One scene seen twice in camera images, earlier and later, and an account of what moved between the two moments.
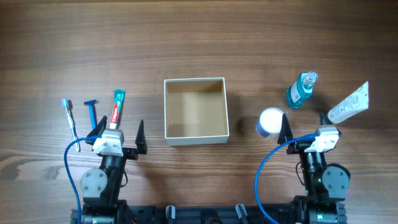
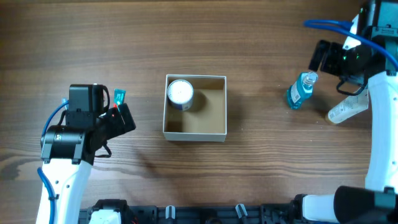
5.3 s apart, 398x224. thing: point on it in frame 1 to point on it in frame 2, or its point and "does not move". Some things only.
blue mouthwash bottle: [301, 89] does not move
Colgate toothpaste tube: [119, 95] does not move
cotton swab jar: [268, 124] to [180, 94]
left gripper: [128, 152] to [126, 116]
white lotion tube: [356, 104] does not move
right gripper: [298, 147] to [319, 55]
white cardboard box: [196, 111] does not move
